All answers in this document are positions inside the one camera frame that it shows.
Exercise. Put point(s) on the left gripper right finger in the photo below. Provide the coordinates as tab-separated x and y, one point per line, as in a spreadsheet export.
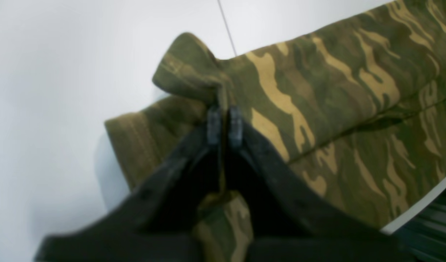
290	222

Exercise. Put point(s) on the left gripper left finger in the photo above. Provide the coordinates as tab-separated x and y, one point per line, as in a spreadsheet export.
153	224

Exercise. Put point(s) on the camouflage T-shirt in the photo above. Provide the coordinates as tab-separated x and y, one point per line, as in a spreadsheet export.
356	109

